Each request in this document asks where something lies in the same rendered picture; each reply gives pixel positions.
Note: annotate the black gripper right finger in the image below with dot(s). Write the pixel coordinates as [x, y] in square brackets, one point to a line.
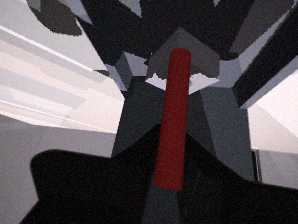
[212, 193]

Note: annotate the dark red peg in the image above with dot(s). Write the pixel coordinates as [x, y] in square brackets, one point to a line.
[170, 156]

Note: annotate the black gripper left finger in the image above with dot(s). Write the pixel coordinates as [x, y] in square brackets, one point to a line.
[123, 180]

